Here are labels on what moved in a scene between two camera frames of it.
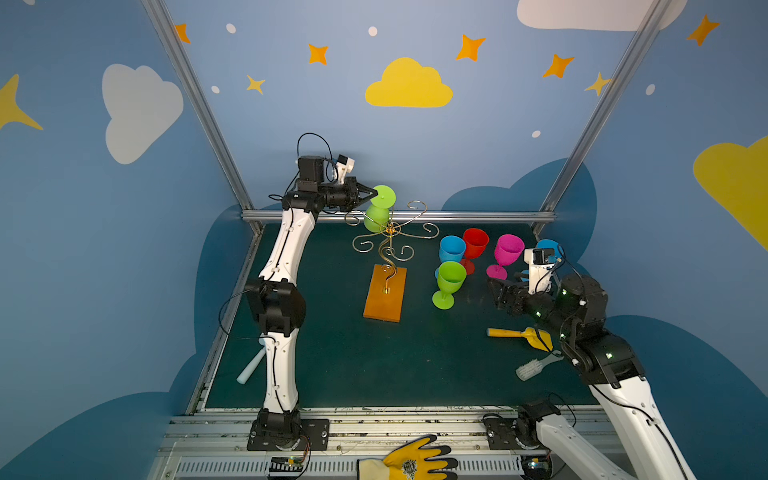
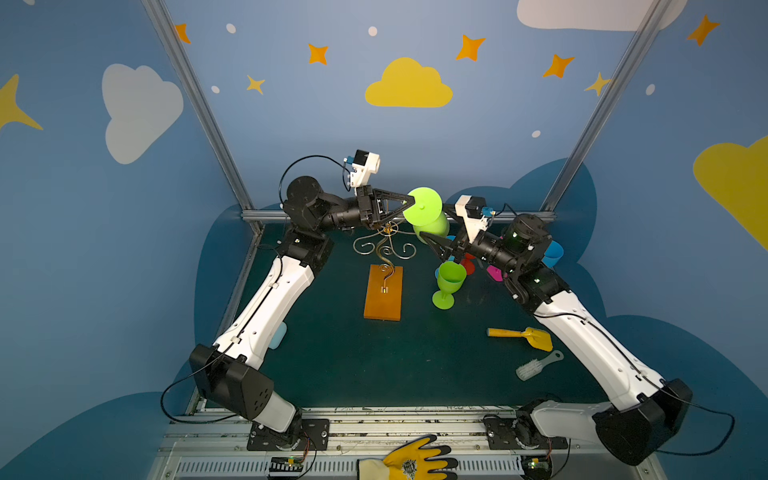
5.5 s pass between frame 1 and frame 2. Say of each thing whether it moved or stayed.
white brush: stayed
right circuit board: stayed
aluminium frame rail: stayed
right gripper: moved
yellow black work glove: stayed
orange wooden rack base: stayed
